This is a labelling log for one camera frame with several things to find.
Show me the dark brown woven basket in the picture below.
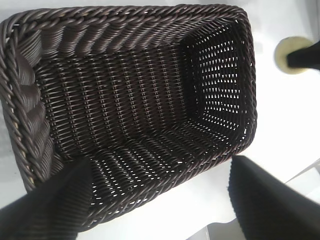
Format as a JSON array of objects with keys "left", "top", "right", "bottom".
[{"left": 0, "top": 3, "right": 258, "bottom": 233}]

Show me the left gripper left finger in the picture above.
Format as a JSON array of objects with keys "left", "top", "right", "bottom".
[{"left": 0, "top": 157, "right": 95, "bottom": 240}]

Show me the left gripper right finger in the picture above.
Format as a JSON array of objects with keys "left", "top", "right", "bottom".
[{"left": 227, "top": 154, "right": 320, "bottom": 240}]

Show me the pale yellow potato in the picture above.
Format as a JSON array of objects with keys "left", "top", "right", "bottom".
[{"left": 274, "top": 36, "right": 316, "bottom": 76}]

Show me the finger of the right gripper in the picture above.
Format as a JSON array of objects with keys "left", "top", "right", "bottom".
[{"left": 286, "top": 42, "right": 320, "bottom": 70}]

